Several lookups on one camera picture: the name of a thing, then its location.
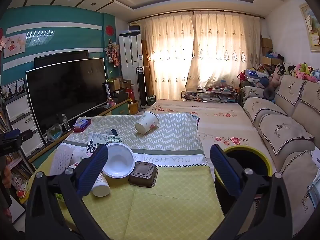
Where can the blue card box on red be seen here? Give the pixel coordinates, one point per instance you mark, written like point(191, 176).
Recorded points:
point(81, 125)

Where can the green tea box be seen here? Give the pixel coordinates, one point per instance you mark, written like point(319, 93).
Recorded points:
point(96, 139)

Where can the clear water bottle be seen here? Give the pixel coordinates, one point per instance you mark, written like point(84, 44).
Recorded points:
point(66, 123)

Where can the cream embroidered curtains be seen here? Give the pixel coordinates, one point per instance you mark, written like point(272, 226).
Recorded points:
point(199, 49)

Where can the large black television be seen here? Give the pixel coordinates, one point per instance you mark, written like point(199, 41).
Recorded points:
point(69, 88)

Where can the white pill bottle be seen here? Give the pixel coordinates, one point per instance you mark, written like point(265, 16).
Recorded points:
point(101, 187)

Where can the beige sofa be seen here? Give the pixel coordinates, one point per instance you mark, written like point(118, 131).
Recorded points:
point(289, 127)

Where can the blue white toothpaste tube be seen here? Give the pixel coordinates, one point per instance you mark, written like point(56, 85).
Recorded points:
point(113, 132)

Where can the yellow green tablecloth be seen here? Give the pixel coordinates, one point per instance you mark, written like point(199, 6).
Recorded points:
point(111, 182)

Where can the yellow rimmed black trash bin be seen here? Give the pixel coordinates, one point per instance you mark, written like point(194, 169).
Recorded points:
point(247, 157)

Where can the white floral paper cup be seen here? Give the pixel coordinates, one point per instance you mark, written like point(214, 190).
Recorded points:
point(146, 122)

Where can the white drawer cabinet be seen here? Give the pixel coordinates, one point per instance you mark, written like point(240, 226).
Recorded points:
point(21, 117)

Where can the low glass table with books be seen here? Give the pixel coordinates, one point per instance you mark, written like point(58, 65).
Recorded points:
point(218, 94)

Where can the person left hand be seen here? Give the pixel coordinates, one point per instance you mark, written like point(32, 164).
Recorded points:
point(6, 177)

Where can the floral beige bed sheet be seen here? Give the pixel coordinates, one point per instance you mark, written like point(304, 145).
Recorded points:
point(225, 124)

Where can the brown plastic food tray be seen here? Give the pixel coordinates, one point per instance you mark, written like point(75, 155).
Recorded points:
point(144, 174)

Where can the pile of plush toys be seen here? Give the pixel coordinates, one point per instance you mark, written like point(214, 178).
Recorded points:
point(301, 71)

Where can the framed flower painting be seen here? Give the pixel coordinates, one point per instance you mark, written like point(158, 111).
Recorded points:
point(312, 27)

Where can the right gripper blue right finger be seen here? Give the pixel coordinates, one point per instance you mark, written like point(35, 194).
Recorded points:
point(227, 169)

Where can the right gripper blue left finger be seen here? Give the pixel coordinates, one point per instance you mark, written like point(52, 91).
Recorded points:
point(89, 169)

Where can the red fire extinguisher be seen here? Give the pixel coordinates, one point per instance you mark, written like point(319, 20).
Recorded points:
point(131, 94)

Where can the black tower fan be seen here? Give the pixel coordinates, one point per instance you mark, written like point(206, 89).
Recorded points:
point(141, 87)

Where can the glass bowl on stand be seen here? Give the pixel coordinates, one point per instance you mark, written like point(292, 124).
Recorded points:
point(54, 133)

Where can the white plastic bowl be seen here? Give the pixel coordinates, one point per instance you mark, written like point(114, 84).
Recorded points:
point(120, 162)

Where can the white foam net sleeve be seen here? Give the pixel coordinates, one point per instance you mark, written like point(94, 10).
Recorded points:
point(61, 159)

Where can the artificial flower bouquet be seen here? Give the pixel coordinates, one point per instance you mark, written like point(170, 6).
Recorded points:
point(112, 53)

